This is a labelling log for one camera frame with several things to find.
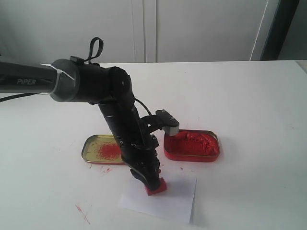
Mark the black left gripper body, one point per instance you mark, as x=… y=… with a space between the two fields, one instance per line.
x=137 y=145

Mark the white paper sheet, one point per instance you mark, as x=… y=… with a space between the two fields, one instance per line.
x=175 y=203

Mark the red ink paste tin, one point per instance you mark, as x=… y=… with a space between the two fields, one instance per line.
x=192 y=145

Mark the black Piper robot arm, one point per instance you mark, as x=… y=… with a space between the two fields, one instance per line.
x=109 y=88

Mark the gold metal tin lid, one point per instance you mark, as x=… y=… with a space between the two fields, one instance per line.
x=101 y=149

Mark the white zip tie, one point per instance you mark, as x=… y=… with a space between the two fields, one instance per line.
x=59 y=72

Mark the white cabinet with doors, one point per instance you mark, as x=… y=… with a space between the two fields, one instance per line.
x=136 y=30

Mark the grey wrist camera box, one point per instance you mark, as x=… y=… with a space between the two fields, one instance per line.
x=167 y=122

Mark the dark vertical post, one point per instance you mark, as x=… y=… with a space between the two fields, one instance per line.
x=278 y=31

